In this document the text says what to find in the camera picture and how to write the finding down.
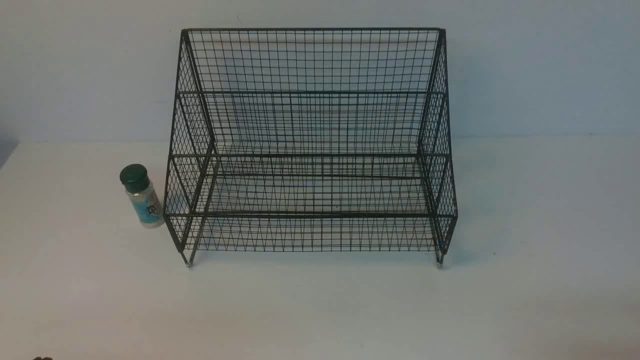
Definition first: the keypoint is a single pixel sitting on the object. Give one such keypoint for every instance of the black wire mesh shelf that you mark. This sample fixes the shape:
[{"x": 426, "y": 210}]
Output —
[{"x": 311, "y": 139}]

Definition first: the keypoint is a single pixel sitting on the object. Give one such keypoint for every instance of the green-capped seasoning bottle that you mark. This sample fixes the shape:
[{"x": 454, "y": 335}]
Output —
[{"x": 142, "y": 195}]

